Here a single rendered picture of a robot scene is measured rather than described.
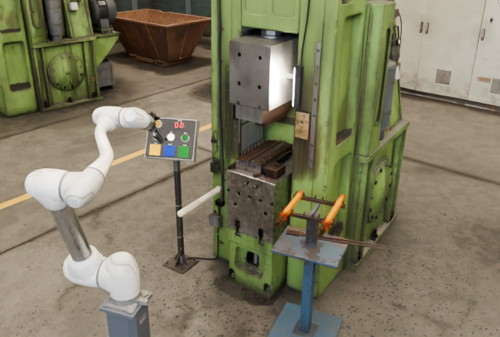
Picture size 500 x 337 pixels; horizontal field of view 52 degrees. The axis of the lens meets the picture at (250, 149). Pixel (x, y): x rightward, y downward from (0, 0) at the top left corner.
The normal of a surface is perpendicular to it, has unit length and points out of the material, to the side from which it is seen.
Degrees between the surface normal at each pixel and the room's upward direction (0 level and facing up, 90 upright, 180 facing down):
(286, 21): 90
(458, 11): 91
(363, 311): 0
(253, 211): 90
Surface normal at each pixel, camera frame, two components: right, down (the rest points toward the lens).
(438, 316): 0.01, -0.92
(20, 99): 0.70, 0.29
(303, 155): -0.55, 0.33
